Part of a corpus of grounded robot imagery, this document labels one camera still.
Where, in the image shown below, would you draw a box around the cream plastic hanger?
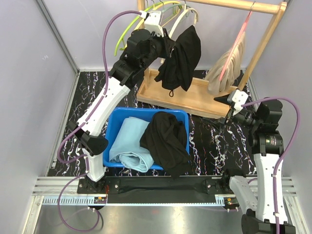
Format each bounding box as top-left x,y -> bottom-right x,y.
169,3 -> 199,38

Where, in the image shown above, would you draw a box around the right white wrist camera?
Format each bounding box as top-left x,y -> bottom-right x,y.
227,89 -> 248,116

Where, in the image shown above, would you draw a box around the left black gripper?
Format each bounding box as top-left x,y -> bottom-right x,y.
140,27 -> 175,69

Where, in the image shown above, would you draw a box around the aluminium rail frame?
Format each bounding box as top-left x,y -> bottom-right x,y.
21,176 -> 308,234

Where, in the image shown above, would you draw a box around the black trousers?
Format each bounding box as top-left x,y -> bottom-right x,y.
140,111 -> 191,179
155,25 -> 201,97

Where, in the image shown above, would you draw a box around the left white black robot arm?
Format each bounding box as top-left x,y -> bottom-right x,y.
69,28 -> 175,193

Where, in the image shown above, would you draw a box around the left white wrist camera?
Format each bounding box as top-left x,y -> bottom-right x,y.
139,10 -> 164,37

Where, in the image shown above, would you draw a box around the pink plastic hanger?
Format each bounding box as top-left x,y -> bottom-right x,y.
219,1 -> 255,81

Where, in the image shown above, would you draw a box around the yellow plastic hanger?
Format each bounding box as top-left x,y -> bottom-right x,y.
121,0 -> 183,49

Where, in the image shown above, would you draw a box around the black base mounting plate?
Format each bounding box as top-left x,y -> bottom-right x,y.
77,175 -> 234,206

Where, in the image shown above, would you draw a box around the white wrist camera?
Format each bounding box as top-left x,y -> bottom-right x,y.
227,89 -> 248,116
139,10 -> 164,37

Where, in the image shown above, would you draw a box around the blue plastic bin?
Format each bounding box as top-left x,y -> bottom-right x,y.
103,107 -> 189,168

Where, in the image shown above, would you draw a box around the green plastic hanger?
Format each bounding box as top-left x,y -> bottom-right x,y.
114,0 -> 181,57

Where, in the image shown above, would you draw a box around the wooden clothes rack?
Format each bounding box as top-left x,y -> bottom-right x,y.
136,0 -> 287,118

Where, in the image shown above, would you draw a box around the beige trousers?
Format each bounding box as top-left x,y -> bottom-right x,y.
205,32 -> 246,96

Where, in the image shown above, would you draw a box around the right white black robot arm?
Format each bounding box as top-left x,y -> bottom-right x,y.
214,90 -> 296,234

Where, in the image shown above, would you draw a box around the light blue trousers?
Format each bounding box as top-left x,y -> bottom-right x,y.
109,117 -> 154,173

